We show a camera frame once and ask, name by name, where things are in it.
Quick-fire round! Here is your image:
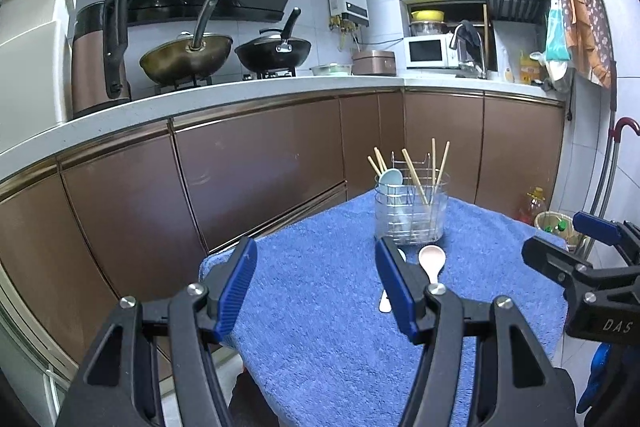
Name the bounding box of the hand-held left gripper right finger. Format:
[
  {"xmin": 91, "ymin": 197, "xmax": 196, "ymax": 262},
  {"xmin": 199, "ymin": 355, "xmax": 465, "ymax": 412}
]
[{"xmin": 375, "ymin": 237, "xmax": 581, "ymax": 427}]

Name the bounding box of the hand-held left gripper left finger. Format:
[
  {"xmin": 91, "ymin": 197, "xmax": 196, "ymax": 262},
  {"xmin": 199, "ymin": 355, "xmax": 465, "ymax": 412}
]
[{"xmin": 55, "ymin": 236, "xmax": 259, "ymax": 427}]

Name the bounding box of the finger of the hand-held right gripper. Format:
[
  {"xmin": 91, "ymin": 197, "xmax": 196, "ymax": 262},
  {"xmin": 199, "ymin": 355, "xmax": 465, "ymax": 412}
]
[
  {"xmin": 572, "ymin": 211, "xmax": 640, "ymax": 258},
  {"xmin": 521, "ymin": 236, "xmax": 593, "ymax": 295}
]

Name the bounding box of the white ceramic spoon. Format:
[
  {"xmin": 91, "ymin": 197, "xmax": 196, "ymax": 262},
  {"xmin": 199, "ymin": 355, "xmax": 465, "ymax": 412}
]
[{"xmin": 378, "ymin": 248, "xmax": 407, "ymax": 313}]

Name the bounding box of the beige ceramic spoon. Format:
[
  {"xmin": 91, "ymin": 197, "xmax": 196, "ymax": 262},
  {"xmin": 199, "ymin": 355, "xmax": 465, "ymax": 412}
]
[{"xmin": 418, "ymin": 245, "xmax": 447, "ymax": 286}]

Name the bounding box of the clear utensil holder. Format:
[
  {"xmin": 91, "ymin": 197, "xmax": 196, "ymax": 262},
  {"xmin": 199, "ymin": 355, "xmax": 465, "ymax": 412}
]
[{"xmin": 374, "ymin": 149, "xmax": 450, "ymax": 247}]

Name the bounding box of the light blue ceramic spoon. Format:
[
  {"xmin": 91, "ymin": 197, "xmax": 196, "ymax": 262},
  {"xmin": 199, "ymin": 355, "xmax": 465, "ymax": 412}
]
[{"xmin": 377, "ymin": 168, "xmax": 406, "ymax": 228}]

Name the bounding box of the person's right hand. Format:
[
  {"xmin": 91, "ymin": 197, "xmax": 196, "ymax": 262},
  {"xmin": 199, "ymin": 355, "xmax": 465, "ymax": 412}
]
[{"xmin": 577, "ymin": 342, "xmax": 628, "ymax": 420}]

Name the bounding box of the wicker basket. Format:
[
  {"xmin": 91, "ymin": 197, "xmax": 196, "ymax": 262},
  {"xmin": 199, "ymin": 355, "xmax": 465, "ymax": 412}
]
[{"xmin": 534, "ymin": 210, "xmax": 590, "ymax": 254}]

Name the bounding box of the cooking oil bottle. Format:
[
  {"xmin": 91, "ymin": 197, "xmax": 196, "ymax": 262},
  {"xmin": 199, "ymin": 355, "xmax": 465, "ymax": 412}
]
[{"xmin": 522, "ymin": 187, "xmax": 549, "ymax": 228}]

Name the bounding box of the blue towel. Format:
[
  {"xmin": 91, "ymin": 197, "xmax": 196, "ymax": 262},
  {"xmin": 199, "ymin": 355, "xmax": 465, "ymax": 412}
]
[{"xmin": 199, "ymin": 189, "xmax": 571, "ymax": 427}]

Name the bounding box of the brown kitchen cabinet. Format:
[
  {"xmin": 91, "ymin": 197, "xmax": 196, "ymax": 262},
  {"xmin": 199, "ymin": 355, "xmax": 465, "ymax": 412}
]
[{"xmin": 0, "ymin": 87, "xmax": 568, "ymax": 368}]

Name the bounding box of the grey pole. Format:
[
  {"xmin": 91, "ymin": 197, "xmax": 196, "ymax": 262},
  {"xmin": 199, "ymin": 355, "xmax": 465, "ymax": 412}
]
[{"xmin": 590, "ymin": 59, "xmax": 623, "ymax": 218}]

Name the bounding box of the white plastic bag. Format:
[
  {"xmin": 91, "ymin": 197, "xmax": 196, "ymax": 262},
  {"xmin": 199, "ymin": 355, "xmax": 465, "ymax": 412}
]
[{"xmin": 530, "ymin": 52, "xmax": 572, "ymax": 94}]

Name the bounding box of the yellow bottle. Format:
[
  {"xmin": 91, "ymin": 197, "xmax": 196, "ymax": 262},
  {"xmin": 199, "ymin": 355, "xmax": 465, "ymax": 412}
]
[{"xmin": 519, "ymin": 52, "xmax": 542, "ymax": 85}]

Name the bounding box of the teal cloth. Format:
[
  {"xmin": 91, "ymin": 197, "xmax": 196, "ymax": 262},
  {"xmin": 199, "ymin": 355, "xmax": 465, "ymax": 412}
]
[{"xmin": 545, "ymin": 4, "xmax": 572, "ymax": 62}]

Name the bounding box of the white countertop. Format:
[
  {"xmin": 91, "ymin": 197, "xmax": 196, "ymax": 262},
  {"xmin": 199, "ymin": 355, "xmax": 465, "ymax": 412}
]
[{"xmin": 0, "ymin": 74, "xmax": 571, "ymax": 168}]

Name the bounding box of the chrome faucet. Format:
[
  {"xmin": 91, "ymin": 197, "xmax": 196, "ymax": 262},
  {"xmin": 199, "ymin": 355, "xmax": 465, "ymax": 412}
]
[{"xmin": 448, "ymin": 21, "xmax": 488, "ymax": 80}]

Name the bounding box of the gas stove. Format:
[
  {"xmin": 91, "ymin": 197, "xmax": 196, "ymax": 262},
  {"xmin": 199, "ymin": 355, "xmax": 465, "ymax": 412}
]
[{"xmin": 154, "ymin": 68, "xmax": 297, "ymax": 96}]

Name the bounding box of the brown rice cooker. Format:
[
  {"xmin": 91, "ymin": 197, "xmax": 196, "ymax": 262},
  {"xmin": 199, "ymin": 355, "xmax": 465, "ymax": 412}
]
[{"xmin": 351, "ymin": 49, "xmax": 399, "ymax": 76}]

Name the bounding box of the white microwave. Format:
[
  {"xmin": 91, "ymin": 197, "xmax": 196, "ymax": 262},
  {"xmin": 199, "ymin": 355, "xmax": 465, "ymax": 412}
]
[{"xmin": 404, "ymin": 34, "xmax": 460, "ymax": 70}]

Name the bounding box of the golden wok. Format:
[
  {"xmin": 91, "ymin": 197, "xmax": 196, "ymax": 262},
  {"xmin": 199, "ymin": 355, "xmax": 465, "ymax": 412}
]
[{"xmin": 139, "ymin": 0, "xmax": 234, "ymax": 85}]

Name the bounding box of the black frying pan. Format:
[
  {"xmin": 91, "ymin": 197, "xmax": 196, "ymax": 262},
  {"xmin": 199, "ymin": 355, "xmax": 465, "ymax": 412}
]
[{"xmin": 234, "ymin": 7, "xmax": 312, "ymax": 72}]

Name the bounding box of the glass pot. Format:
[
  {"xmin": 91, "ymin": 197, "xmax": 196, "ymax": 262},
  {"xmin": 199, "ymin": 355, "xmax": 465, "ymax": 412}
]
[{"xmin": 409, "ymin": 21, "xmax": 449, "ymax": 36}]

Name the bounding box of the tall brown appliance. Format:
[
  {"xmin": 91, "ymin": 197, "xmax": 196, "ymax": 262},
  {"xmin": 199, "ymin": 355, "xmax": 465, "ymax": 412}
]
[{"xmin": 71, "ymin": 0, "xmax": 132, "ymax": 118}]

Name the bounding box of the white refrigerator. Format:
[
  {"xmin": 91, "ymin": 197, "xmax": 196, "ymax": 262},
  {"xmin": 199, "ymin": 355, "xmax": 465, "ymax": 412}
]
[{"xmin": 0, "ymin": 0, "xmax": 77, "ymax": 145}]

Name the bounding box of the umbrella with red handle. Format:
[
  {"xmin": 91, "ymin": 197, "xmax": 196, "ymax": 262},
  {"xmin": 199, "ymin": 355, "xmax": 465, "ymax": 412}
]
[{"xmin": 592, "ymin": 117, "xmax": 640, "ymax": 220}]

